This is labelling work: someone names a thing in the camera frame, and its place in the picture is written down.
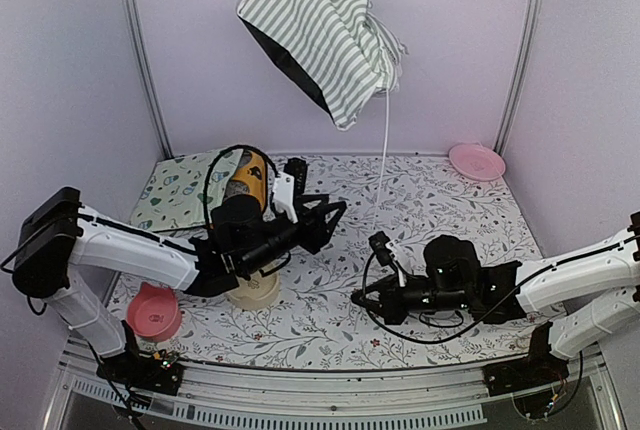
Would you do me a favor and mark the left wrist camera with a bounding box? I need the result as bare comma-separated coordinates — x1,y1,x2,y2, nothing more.
272,157,308,224

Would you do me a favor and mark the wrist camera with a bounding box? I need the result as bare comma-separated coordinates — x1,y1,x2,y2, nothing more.
272,157,308,224
369,231,410,287

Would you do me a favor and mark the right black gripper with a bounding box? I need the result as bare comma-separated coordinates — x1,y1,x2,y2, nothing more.
352,270,472,324

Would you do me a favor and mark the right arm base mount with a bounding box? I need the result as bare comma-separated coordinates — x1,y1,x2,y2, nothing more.
482,353,569,396

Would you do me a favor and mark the aluminium frame post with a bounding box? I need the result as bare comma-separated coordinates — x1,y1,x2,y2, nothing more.
122,0,174,159
493,0,543,157

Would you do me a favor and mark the red cat-ear pet bowl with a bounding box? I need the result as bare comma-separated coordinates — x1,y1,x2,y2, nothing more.
126,281,182,343

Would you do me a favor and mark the cream pet bowl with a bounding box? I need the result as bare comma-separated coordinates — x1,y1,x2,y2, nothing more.
225,273,281,311

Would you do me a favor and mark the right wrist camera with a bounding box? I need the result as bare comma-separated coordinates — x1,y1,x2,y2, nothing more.
369,231,410,287

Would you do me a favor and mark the pink plate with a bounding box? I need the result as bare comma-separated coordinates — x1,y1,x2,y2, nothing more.
448,144,506,182

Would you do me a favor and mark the green patterned cushion mat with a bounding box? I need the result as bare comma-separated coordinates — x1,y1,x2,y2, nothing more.
129,150,242,232

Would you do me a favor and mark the right aluminium frame post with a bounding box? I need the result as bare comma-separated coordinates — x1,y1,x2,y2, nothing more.
493,0,543,157

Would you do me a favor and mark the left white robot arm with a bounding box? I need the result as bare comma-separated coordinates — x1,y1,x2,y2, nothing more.
8,187,346,384

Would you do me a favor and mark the front aluminium rail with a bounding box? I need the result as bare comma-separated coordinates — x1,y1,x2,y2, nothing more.
43,338,631,429

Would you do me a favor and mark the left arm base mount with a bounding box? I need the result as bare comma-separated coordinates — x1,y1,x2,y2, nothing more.
97,348,185,396

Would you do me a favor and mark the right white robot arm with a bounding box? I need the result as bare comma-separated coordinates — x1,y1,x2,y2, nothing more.
351,214,639,386

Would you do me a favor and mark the left aluminium frame post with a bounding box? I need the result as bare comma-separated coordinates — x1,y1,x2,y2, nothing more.
122,0,174,159

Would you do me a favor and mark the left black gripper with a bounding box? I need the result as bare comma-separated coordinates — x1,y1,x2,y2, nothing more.
238,193,346,277

